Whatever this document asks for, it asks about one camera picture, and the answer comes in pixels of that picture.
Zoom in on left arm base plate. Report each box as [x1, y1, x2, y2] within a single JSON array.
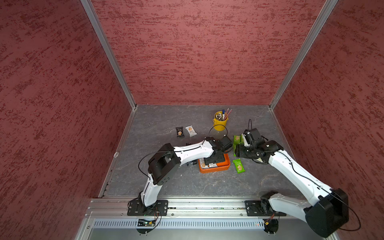
[[127, 199, 169, 217]]

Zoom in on aluminium frame rail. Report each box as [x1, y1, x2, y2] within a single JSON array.
[[85, 197, 311, 220]]

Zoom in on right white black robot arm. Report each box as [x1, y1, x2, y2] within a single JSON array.
[[235, 141, 349, 238]]

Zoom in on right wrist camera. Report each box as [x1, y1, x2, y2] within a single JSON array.
[[242, 128, 265, 147]]

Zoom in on pens in bucket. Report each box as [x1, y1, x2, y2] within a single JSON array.
[[215, 108, 232, 121]]

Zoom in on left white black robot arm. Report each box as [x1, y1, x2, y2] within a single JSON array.
[[139, 136, 233, 207]]

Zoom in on orange plastic storage box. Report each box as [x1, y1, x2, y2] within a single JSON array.
[[198, 154, 231, 174]]

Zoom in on yellow pen holder bucket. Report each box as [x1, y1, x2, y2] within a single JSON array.
[[213, 110, 228, 132]]

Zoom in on black stapler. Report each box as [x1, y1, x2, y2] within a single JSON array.
[[186, 143, 198, 166]]

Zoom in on black cookie packet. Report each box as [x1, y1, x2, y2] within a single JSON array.
[[176, 127, 185, 138]]

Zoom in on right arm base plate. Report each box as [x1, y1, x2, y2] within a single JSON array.
[[245, 200, 287, 218]]

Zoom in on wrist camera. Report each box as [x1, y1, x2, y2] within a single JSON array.
[[218, 136, 233, 153], [242, 128, 265, 147]]

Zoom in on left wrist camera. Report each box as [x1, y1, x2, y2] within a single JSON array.
[[218, 136, 233, 153]]

